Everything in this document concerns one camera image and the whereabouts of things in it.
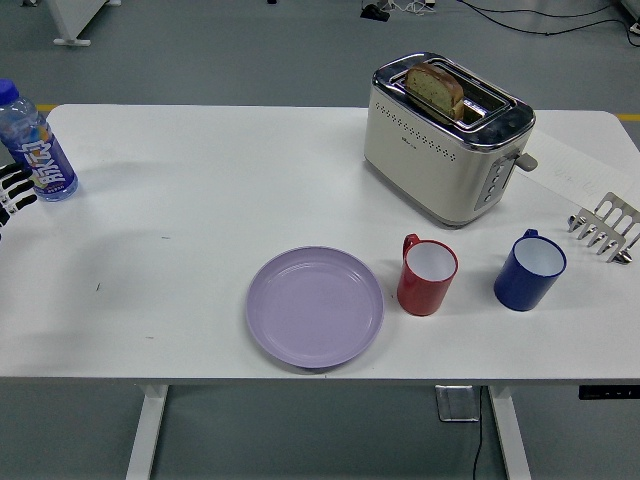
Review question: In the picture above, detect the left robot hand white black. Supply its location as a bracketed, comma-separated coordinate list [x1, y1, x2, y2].
[0, 163, 39, 241]

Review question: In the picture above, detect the purple round plate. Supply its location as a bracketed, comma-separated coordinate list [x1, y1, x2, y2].
[244, 245, 385, 371]

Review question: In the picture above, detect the silver floor socket plate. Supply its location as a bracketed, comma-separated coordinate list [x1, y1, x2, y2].
[434, 384, 481, 424]

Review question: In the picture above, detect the blue drink bottle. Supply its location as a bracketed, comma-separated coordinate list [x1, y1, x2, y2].
[0, 78, 80, 202]

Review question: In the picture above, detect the white table leg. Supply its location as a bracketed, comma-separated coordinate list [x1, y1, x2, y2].
[124, 383, 169, 480]
[487, 384, 532, 480]

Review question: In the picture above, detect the cream silver toaster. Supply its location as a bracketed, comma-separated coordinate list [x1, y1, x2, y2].
[362, 50, 539, 231]

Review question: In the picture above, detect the red mug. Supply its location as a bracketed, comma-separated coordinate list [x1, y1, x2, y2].
[396, 232, 459, 317]

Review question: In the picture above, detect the brown bread slice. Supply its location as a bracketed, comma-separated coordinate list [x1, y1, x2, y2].
[403, 61, 465, 120]

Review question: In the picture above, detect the blue mug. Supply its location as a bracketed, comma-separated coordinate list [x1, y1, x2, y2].
[493, 228, 568, 313]

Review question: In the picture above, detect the white paper sheet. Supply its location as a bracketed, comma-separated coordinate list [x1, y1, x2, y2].
[519, 130, 640, 209]

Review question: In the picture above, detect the metal toast rack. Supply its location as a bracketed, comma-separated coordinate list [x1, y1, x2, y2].
[567, 191, 640, 265]

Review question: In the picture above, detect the black table control panel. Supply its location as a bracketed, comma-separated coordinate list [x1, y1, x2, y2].
[578, 384, 640, 401]

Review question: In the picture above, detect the white background table frame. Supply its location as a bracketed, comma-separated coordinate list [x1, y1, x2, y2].
[0, 0, 121, 48]

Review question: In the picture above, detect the white cable bundle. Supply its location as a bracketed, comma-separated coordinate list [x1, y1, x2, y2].
[387, 0, 436, 14]

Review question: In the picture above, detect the black power cable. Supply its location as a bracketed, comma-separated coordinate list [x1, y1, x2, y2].
[472, 385, 486, 480]

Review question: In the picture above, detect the long black floor cable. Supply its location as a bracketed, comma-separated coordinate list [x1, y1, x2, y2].
[457, 0, 640, 37]

